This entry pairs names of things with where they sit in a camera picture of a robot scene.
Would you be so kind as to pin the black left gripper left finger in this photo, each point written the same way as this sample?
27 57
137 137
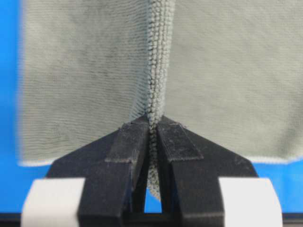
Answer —
92 186

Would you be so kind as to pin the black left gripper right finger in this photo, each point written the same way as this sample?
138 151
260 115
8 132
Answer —
205 185

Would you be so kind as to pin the grey large towel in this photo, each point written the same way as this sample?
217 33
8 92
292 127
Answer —
228 70

